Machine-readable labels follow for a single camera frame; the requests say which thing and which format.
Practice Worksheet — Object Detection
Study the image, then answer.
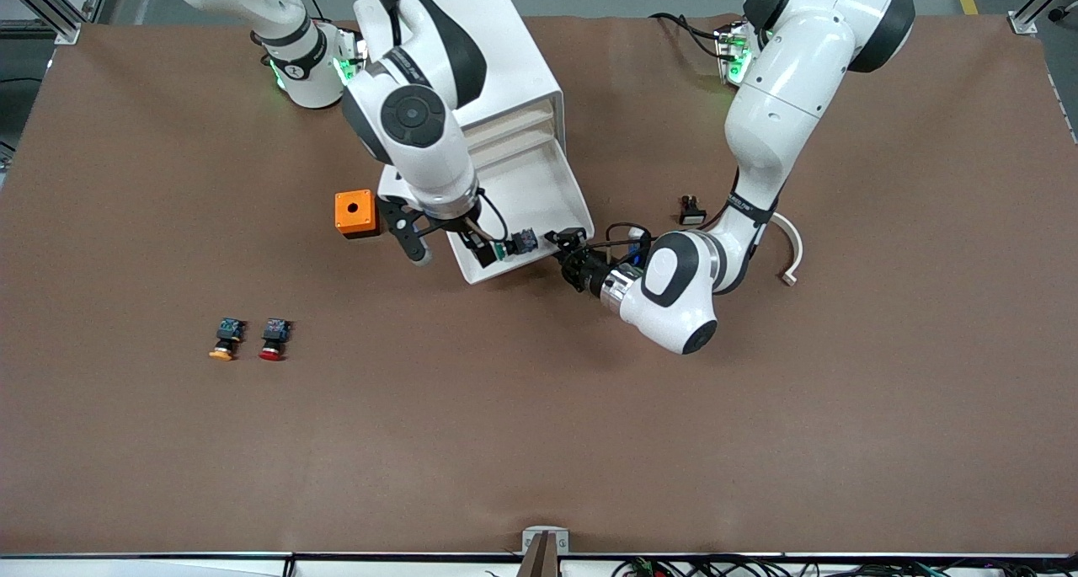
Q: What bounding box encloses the black push button switch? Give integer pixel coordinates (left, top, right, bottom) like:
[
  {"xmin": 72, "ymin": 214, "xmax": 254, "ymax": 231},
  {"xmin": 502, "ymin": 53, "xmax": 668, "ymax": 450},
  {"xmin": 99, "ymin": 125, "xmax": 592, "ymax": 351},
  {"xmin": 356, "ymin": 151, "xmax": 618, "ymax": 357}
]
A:
[{"xmin": 495, "ymin": 227, "xmax": 541, "ymax": 264}]

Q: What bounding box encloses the grey metal table bracket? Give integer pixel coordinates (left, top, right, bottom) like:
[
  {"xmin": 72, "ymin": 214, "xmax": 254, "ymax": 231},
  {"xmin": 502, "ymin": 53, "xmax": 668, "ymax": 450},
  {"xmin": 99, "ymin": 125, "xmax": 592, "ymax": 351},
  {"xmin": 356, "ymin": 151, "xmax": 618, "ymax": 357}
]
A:
[{"xmin": 516, "ymin": 526, "xmax": 570, "ymax": 577}]

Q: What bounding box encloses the orange button enclosure box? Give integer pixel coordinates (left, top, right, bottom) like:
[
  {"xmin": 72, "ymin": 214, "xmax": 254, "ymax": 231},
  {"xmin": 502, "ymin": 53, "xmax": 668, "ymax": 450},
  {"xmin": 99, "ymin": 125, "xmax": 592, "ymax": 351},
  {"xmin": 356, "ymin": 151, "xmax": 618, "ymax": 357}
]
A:
[{"xmin": 334, "ymin": 190, "xmax": 381, "ymax": 240}]

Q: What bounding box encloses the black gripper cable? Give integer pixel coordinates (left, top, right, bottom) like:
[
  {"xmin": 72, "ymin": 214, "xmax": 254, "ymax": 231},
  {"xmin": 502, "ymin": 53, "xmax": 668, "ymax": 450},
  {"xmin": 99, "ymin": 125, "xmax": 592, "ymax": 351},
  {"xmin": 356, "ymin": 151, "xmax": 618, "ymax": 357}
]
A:
[
  {"xmin": 584, "ymin": 221, "xmax": 654, "ymax": 264},
  {"xmin": 474, "ymin": 188, "xmax": 511, "ymax": 243}
]

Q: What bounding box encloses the black arm base cable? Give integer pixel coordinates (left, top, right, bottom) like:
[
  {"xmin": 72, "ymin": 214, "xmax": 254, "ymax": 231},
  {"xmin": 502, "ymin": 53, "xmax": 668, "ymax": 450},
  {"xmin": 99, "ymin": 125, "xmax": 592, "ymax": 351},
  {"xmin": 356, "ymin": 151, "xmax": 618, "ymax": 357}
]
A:
[{"xmin": 648, "ymin": 12, "xmax": 727, "ymax": 57}]

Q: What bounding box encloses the aluminium frame profile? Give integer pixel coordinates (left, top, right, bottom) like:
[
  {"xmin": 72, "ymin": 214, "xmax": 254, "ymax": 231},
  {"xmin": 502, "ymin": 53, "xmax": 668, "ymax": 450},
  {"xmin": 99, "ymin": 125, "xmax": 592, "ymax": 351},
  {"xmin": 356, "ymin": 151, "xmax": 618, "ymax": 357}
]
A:
[
  {"xmin": 1009, "ymin": 0, "xmax": 1078, "ymax": 36},
  {"xmin": 0, "ymin": 0, "xmax": 112, "ymax": 45}
]

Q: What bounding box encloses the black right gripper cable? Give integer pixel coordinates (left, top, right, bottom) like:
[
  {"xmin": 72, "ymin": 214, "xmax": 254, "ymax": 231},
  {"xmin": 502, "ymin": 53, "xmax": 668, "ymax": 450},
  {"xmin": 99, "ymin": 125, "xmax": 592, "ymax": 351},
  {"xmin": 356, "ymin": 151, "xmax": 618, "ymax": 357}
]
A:
[{"xmin": 474, "ymin": 188, "xmax": 511, "ymax": 243}]

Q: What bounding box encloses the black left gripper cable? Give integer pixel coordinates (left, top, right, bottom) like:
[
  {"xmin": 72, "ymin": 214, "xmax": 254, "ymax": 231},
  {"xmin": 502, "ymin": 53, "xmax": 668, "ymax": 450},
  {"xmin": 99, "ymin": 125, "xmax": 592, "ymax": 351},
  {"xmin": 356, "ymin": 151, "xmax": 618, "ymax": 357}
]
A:
[{"xmin": 584, "ymin": 221, "xmax": 654, "ymax": 264}]

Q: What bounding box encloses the red push button switch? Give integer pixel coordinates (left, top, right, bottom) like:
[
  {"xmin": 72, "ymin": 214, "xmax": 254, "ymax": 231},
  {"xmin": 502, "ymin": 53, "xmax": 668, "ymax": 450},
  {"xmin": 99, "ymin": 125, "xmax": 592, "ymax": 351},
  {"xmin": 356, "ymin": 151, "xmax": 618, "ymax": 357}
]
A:
[{"xmin": 258, "ymin": 317, "xmax": 294, "ymax": 362}]

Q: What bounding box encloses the white curved plastic bracket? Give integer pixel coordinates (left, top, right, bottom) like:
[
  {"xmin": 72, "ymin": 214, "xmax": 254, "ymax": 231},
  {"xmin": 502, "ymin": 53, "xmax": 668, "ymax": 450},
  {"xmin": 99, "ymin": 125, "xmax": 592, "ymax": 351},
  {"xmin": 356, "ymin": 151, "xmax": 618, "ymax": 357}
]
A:
[{"xmin": 770, "ymin": 211, "xmax": 804, "ymax": 288}]

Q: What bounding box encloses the yellow push button switch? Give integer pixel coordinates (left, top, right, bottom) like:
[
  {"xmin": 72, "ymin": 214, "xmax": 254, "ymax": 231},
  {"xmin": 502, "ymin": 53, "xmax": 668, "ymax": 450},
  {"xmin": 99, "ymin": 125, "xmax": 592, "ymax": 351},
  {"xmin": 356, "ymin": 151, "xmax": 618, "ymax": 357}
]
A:
[{"xmin": 208, "ymin": 317, "xmax": 248, "ymax": 362}]

